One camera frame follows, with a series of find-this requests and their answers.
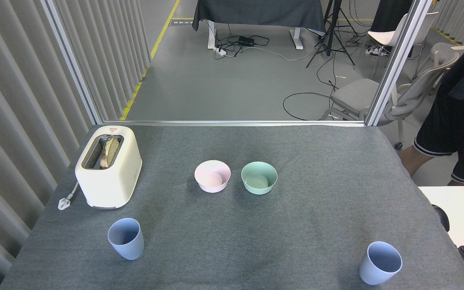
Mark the blue cup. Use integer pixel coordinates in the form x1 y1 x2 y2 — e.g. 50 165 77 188
359 241 403 286
108 218 144 261

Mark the pink bowl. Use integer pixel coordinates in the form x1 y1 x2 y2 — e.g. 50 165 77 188
194 160 231 193

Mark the green bowl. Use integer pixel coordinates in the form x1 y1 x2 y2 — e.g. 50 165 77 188
241 162 278 195

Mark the toasted bread slice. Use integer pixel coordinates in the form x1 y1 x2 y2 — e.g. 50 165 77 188
99 136 120 169

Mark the cream two-slot toaster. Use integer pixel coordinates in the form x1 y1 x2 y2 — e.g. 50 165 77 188
75 125 143 209

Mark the grey office chair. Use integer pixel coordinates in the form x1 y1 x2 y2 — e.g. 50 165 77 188
321 52 460 151
429 25 464 67

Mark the table with dark cloth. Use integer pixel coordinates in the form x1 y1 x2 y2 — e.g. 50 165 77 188
192 0 327 50

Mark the black tripod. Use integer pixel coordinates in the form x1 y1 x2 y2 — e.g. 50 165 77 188
306 0 358 68

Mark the white plastic chair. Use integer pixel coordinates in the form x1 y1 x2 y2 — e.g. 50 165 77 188
367 12 439 81

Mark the black computer mouse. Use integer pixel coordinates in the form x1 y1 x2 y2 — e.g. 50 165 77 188
432 204 450 232

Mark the white desk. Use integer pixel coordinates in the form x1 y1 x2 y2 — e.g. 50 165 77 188
418 185 464 248

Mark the silver aluminium rail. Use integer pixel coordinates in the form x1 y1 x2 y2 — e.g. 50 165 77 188
102 120 367 127

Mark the black looped floor cable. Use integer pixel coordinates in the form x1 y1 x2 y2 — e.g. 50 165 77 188
283 92 339 121

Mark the white power plug with cord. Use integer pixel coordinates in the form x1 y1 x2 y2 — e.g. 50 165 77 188
58 181 79 211

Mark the silver aluminium post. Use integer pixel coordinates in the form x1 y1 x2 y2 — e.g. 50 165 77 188
41 0 104 124
365 0 434 126

